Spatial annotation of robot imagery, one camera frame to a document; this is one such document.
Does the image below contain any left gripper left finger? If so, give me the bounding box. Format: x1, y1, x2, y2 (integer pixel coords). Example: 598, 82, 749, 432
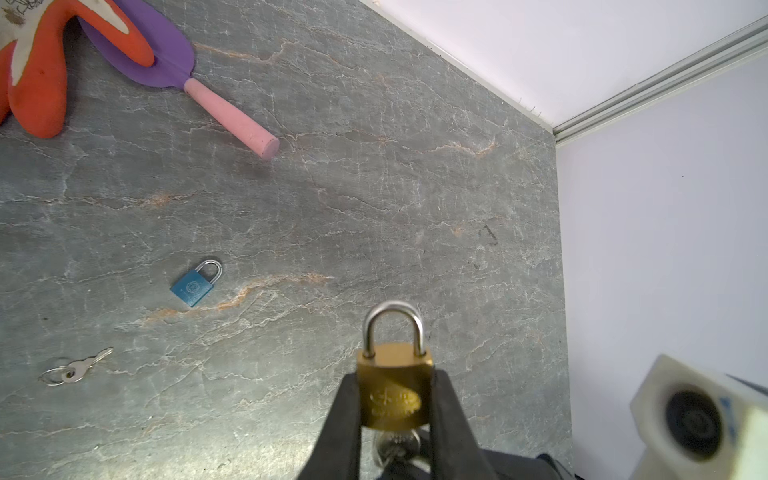
298, 373, 361, 480

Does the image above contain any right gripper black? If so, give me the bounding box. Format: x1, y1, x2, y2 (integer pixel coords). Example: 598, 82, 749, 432
483, 450, 576, 480

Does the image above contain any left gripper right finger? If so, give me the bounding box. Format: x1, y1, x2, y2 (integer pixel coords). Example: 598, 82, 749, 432
429, 369, 497, 479

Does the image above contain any silver key with ring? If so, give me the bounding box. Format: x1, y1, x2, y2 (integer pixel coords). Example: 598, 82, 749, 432
373, 429, 424, 476

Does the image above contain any brass padlock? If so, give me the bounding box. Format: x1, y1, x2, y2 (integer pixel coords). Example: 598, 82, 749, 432
356, 300, 434, 432

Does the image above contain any blue padlock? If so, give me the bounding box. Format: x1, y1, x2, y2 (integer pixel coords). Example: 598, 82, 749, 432
170, 259, 223, 308

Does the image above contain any purple pink toy shovel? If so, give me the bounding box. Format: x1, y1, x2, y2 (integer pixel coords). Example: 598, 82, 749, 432
79, 0, 280, 160

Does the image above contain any red white work glove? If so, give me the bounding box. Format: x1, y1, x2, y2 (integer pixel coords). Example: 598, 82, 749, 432
1, 0, 154, 138

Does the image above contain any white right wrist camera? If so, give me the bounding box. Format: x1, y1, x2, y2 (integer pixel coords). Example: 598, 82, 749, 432
630, 355, 767, 479

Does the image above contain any small key on ring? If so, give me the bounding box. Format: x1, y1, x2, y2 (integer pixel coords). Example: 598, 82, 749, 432
38, 347, 114, 387

